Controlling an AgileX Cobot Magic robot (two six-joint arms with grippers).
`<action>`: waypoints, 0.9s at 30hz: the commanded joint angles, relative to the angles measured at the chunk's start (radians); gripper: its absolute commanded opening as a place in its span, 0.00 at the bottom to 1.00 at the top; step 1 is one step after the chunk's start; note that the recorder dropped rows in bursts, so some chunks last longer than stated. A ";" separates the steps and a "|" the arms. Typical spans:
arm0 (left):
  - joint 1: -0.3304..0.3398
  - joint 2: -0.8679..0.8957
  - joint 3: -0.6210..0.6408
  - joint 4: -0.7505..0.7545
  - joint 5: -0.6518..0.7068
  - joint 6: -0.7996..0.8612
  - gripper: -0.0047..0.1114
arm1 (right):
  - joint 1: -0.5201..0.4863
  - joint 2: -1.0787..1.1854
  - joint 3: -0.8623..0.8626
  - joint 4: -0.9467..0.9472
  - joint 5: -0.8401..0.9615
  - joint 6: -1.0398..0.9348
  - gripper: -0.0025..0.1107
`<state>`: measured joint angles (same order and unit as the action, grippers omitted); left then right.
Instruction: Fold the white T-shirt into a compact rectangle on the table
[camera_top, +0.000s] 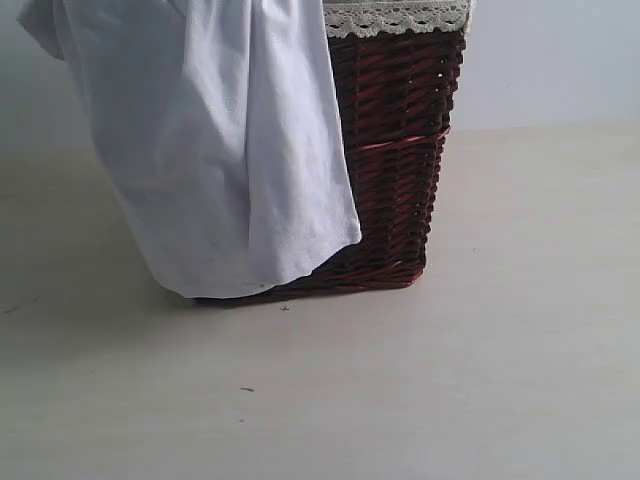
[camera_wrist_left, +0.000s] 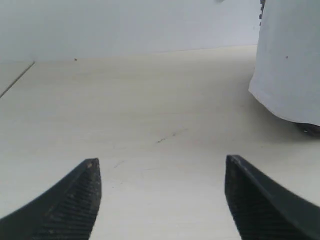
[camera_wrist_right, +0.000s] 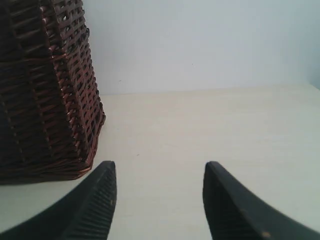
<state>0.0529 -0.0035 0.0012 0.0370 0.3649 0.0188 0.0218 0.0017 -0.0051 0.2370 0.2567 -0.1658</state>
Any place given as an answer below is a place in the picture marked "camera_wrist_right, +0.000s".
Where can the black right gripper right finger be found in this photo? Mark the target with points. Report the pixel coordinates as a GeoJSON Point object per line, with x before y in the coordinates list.
{"type": "Point", "coordinates": [234, 213]}

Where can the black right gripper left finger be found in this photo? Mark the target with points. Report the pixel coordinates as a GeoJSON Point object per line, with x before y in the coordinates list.
{"type": "Point", "coordinates": [85, 213]}

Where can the dark brown wicker basket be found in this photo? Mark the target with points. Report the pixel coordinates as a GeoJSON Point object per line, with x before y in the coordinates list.
{"type": "Point", "coordinates": [51, 113]}

